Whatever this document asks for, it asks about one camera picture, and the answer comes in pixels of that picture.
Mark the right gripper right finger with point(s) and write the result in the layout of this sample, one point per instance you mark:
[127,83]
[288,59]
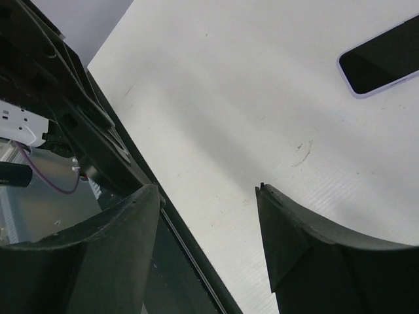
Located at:
[318,266]

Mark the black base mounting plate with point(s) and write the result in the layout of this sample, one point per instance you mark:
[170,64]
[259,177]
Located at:
[181,279]

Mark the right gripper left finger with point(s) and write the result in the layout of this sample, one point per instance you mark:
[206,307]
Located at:
[100,265]

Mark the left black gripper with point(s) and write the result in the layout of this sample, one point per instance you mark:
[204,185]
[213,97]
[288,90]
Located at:
[43,75]

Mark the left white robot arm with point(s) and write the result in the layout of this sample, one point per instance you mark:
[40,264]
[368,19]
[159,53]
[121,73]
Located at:
[32,130]

